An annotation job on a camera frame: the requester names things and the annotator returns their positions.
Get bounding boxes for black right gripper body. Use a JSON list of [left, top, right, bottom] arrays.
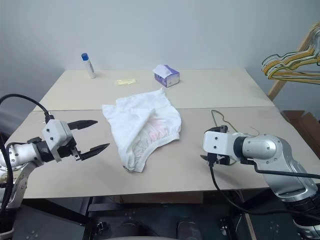
[[202, 124, 231, 167]]

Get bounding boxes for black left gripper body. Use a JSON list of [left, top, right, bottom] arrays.
[[56, 139, 82, 162]]

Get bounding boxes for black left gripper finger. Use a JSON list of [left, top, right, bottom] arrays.
[[74, 143, 111, 161], [66, 119, 99, 131]]

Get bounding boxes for olive green wire hanger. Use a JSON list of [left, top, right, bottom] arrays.
[[210, 109, 261, 166]]

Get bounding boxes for white shirt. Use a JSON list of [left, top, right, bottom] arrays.
[[101, 87, 182, 174]]

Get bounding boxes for white bottle with blue cap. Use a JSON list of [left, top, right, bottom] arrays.
[[80, 52, 97, 80]]

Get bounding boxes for pale yellow plastic packet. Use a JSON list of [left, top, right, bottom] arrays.
[[114, 77, 138, 87]]

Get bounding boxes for dark rounded shape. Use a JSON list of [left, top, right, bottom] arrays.
[[174, 216, 201, 240]]

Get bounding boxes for brown cardboard box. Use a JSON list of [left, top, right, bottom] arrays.
[[280, 109, 320, 151]]

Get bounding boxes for purple tissue box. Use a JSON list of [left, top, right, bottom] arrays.
[[152, 64, 181, 89]]

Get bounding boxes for wooden clothes rack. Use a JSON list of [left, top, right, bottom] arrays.
[[266, 22, 320, 99]]

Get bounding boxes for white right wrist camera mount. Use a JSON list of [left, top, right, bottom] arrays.
[[201, 129, 241, 164]]

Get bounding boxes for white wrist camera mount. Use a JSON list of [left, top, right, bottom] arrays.
[[41, 119, 76, 163], [201, 129, 241, 164]]

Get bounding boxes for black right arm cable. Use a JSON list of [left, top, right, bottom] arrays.
[[208, 152, 320, 216]]

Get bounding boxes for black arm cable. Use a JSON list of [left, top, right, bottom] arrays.
[[0, 93, 55, 211], [208, 152, 320, 216]]

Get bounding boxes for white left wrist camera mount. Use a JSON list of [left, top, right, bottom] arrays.
[[41, 119, 76, 163]]

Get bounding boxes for black table frame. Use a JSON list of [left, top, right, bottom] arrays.
[[22, 189, 320, 240]]

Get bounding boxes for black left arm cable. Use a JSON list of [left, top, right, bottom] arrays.
[[0, 93, 55, 211]]

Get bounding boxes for wire hangers on rack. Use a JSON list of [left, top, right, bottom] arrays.
[[266, 23, 320, 81]]

